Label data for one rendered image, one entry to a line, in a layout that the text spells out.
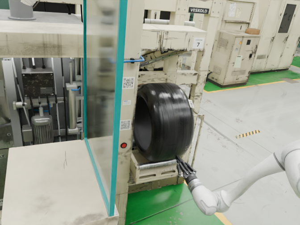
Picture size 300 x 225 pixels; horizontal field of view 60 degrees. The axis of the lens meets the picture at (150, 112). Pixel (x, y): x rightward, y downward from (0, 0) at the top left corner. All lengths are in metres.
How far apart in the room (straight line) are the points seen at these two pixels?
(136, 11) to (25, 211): 1.07
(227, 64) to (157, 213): 4.29
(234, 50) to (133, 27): 4.92
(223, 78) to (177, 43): 4.52
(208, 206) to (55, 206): 0.82
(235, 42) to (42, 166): 5.46
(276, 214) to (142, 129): 1.83
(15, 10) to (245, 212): 2.73
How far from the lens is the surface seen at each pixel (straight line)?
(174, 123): 1.63
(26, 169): 1.30
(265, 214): 3.21
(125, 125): 1.70
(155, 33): 1.84
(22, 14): 1.69
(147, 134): 2.12
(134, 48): 1.52
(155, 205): 2.88
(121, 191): 2.05
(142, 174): 1.86
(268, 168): 1.43
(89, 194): 1.14
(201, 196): 1.56
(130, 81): 1.58
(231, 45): 6.21
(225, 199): 1.66
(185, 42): 1.96
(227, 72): 6.36
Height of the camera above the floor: 2.06
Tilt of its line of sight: 26 degrees down
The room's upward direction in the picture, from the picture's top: 7 degrees clockwise
